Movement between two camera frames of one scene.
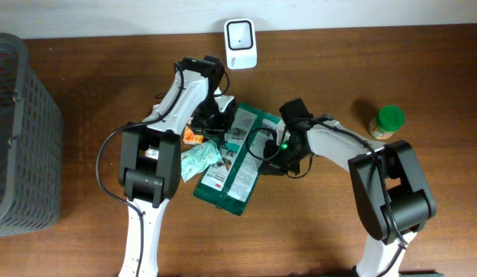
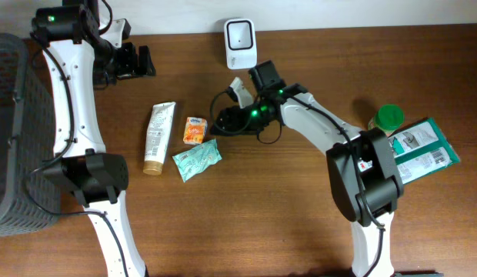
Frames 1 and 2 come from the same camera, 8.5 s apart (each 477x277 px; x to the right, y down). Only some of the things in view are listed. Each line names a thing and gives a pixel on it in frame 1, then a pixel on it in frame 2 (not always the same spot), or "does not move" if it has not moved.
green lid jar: [388, 119] does not move
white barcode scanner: [241, 43] does not move
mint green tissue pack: [195, 158] does not move
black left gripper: [217, 130] to [131, 65]
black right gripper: [275, 161] to [226, 120]
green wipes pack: [231, 183] to [421, 149]
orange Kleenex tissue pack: [190, 138] does not move
